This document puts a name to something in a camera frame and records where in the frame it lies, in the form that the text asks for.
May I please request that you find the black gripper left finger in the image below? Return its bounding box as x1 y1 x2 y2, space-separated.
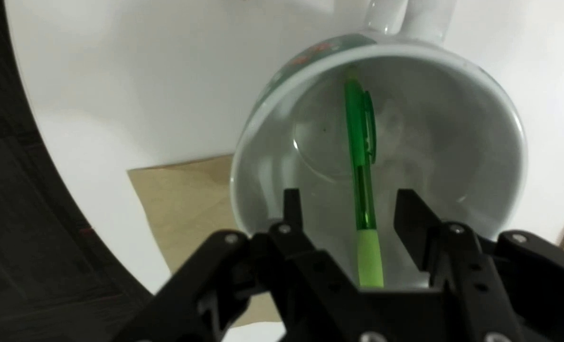
112 189 359 342

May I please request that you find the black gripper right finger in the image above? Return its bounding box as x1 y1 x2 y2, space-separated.
393 189 564 342

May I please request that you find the green pen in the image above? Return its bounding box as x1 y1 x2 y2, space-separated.
342 75 387 293

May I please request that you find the white mug with green band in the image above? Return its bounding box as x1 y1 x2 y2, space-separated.
230 0 528 293

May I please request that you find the large brown cardboard piece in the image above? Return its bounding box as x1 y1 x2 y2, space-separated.
125 154 283 329

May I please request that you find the white round side table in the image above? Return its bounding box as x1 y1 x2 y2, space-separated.
2 0 564 342

